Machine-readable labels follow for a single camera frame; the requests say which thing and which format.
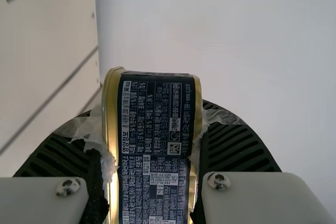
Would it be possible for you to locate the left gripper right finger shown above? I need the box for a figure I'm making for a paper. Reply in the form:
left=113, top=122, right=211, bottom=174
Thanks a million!
left=187, top=99, right=333, bottom=224

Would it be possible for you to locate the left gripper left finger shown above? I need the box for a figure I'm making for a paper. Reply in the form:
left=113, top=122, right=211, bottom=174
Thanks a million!
left=0, top=102, right=119, bottom=224

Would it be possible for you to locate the rectangular tin with navy label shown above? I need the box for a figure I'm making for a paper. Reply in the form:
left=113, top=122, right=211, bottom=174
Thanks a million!
left=101, top=66, right=208, bottom=224

